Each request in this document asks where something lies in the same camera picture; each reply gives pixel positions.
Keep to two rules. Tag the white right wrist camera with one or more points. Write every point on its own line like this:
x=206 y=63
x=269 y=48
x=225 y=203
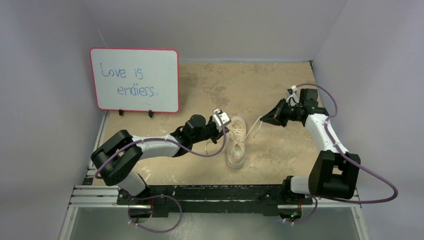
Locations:
x=291 y=96

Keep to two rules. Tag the red framed whiteboard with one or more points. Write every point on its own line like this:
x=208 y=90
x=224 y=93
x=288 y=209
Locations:
x=136 y=79

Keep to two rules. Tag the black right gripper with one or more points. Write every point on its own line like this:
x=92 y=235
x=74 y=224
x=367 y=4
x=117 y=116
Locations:
x=284 y=112

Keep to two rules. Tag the silver aluminium frame rails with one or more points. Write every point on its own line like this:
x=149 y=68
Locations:
x=93 y=213

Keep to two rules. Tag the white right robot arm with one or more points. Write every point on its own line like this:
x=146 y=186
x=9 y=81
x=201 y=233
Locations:
x=334 y=173

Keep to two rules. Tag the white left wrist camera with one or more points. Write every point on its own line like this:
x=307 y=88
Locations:
x=220 y=118

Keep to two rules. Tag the beige canvas sneaker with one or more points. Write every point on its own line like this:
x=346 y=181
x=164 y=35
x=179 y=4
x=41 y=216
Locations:
x=235 y=147

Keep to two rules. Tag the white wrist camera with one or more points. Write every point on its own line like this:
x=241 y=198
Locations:
x=291 y=96
x=220 y=118

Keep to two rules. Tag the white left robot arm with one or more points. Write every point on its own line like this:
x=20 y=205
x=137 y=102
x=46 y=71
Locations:
x=115 y=159

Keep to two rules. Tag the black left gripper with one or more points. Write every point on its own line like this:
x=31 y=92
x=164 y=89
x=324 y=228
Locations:
x=218 y=133

